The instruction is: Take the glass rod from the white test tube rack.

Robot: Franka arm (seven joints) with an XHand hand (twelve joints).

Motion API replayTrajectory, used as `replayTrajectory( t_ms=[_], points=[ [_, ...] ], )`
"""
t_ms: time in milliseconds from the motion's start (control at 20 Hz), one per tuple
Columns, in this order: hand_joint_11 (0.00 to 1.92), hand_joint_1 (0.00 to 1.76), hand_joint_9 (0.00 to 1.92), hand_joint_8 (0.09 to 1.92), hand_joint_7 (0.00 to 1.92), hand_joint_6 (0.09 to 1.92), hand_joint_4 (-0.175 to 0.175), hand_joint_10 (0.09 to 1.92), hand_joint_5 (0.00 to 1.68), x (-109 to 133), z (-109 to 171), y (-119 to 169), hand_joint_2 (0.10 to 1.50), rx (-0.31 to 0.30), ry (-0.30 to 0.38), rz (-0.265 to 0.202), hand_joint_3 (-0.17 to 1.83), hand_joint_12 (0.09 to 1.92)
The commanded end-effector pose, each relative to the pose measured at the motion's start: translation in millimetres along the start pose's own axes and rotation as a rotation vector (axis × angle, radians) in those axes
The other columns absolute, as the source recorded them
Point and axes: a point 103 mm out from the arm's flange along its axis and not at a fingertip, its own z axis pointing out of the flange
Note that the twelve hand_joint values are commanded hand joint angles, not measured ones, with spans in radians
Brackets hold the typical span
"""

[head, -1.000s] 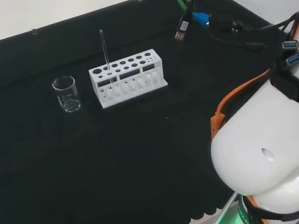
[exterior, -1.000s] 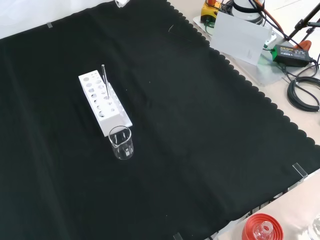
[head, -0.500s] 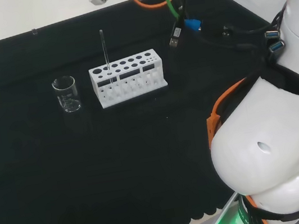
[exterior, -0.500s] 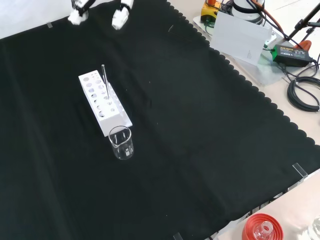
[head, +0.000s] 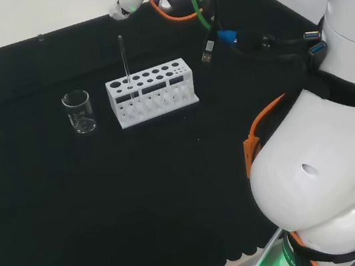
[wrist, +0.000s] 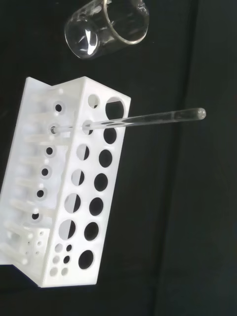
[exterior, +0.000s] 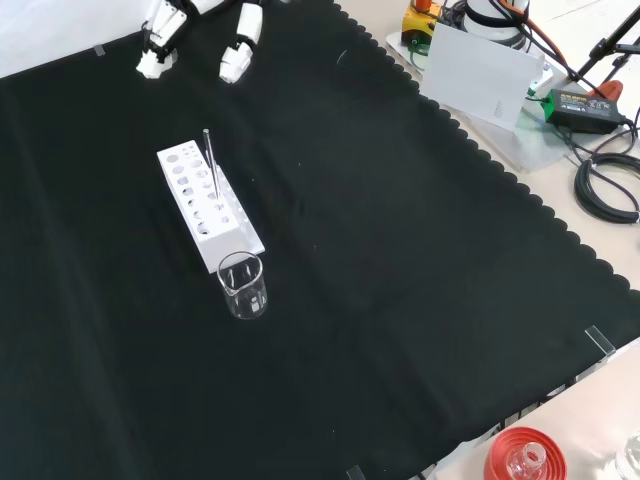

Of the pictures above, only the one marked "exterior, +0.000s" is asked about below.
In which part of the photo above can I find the yellow stop button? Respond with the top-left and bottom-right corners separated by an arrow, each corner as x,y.
401,0 -> 445,46

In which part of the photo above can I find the red ring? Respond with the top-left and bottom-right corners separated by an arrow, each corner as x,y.
482,426 -> 569,480

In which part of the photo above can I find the white test tube rack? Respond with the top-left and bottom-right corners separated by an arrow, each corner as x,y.
156,138 -> 266,275

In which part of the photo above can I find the orange cable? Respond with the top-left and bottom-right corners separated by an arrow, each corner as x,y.
499,0 -> 576,76

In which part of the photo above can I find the black power adapter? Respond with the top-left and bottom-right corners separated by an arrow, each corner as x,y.
543,88 -> 629,135

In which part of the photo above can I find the coiled black cable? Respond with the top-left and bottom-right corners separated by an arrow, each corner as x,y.
573,152 -> 640,224

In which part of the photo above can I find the clear round-bottom flask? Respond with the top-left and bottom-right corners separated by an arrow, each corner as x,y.
509,442 -> 548,480

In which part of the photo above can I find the pale board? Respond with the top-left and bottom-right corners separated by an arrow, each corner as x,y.
422,22 -> 546,132

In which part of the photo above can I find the grey base plate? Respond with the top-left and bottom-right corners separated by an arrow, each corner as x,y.
384,29 -> 584,174

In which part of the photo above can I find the orange clamp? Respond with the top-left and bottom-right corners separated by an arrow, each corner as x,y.
588,79 -> 624,101

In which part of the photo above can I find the clear glass rod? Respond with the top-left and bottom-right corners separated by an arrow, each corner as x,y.
202,128 -> 225,207

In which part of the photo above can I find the black bench cloth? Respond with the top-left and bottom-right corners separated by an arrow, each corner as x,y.
0,0 -> 640,480

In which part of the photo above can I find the black tripod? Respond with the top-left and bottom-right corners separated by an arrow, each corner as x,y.
567,4 -> 640,85

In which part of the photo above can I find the clear glass beaker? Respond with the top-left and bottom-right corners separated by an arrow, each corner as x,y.
217,250 -> 271,321

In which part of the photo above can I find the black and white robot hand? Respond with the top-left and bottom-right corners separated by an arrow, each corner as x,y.
136,0 -> 265,85

